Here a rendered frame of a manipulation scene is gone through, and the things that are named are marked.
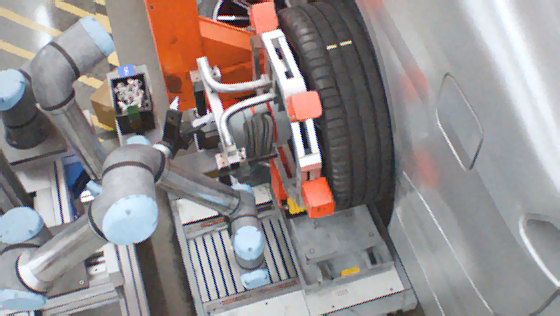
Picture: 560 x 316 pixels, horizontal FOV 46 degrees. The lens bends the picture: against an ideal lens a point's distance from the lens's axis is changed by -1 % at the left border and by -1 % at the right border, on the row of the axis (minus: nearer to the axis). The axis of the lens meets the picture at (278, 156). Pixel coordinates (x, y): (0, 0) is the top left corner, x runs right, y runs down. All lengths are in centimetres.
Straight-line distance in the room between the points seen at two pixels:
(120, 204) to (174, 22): 97
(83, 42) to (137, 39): 192
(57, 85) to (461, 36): 98
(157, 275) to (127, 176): 138
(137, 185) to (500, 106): 76
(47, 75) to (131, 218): 47
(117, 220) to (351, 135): 72
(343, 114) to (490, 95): 68
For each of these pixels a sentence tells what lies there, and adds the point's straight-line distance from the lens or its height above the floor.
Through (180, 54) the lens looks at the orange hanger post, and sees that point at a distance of 239.
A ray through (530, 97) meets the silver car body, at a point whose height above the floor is 166.
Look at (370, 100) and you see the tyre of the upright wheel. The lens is 187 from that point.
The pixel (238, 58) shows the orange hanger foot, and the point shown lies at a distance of 250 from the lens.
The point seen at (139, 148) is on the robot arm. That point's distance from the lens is 156.
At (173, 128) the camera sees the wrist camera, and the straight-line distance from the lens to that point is 211.
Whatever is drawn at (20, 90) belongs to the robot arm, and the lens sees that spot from 213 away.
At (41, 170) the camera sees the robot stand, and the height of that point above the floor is 73.
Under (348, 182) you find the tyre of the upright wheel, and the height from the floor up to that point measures 91.
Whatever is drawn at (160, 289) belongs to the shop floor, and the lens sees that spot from 281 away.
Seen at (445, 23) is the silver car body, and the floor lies 161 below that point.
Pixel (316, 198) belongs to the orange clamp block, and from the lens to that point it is 192.
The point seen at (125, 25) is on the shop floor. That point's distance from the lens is 378.
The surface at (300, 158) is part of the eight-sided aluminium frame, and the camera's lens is 188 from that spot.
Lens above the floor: 252
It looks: 55 degrees down
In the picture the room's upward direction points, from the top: 2 degrees counter-clockwise
